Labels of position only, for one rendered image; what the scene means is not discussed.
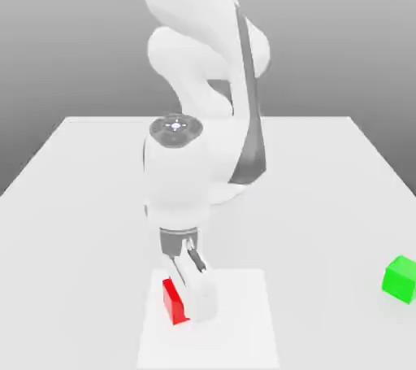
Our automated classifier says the small red cube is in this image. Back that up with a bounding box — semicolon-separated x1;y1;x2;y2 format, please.
162;277;191;326

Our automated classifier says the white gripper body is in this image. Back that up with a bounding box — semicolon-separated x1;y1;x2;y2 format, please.
162;251;219;324

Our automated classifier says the small green cube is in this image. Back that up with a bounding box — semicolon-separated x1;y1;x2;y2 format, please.
380;255;416;305

